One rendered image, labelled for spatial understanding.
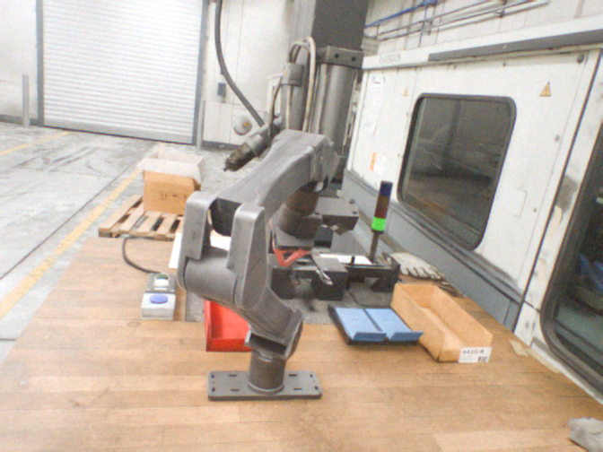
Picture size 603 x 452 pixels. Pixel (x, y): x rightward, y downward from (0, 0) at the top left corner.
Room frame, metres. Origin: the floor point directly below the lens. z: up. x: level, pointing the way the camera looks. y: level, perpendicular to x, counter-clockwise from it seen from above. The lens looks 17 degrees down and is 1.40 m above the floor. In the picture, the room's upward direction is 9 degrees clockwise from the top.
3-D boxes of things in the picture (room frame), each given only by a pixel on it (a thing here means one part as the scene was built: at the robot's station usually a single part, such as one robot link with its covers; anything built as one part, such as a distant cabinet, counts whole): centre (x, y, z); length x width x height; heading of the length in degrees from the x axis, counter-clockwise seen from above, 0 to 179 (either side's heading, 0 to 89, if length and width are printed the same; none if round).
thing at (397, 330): (0.95, -0.25, 0.93); 0.15 x 0.07 x 0.03; 18
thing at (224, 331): (0.90, 0.12, 0.93); 0.25 x 0.12 x 0.06; 15
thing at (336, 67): (1.11, -0.03, 1.37); 0.11 x 0.09 x 0.30; 105
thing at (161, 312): (0.89, 0.28, 0.90); 0.07 x 0.07 x 0.06; 15
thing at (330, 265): (1.11, -0.03, 0.98); 0.20 x 0.10 x 0.01; 105
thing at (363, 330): (0.93, -0.17, 0.93); 0.15 x 0.07 x 0.03; 14
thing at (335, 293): (1.11, -0.03, 0.94); 0.20 x 0.10 x 0.07; 105
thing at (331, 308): (0.97, -0.20, 0.91); 0.17 x 0.16 x 0.02; 105
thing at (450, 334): (0.99, -0.37, 0.93); 0.25 x 0.13 x 0.08; 15
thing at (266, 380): (0.68, 0.02, 0.94); 0.20 x 0.07 x 0.08; 105
